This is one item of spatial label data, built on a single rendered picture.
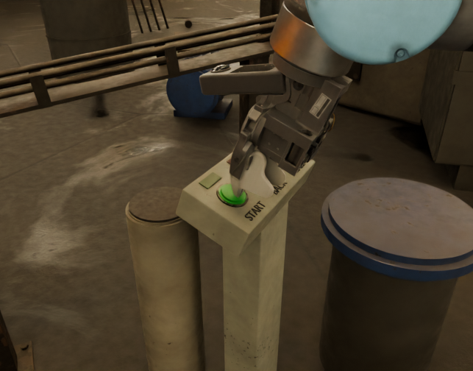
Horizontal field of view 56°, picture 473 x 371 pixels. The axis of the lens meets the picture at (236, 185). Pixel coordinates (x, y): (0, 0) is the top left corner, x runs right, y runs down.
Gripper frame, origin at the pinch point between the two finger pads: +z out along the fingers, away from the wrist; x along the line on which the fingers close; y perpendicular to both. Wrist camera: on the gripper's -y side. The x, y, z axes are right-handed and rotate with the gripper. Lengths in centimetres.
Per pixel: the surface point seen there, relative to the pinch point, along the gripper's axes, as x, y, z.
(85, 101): 138, -155, 123
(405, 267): 20.3, 27.5, 11.5
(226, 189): -0.4, -1.0, 1.3
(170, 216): 0.7, -8.5, 13.5
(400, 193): 42.7, 21.6, 12.2
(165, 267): -1.3, -5.6, 22.1
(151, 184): 77, -59, 87
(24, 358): -8, -31, 76
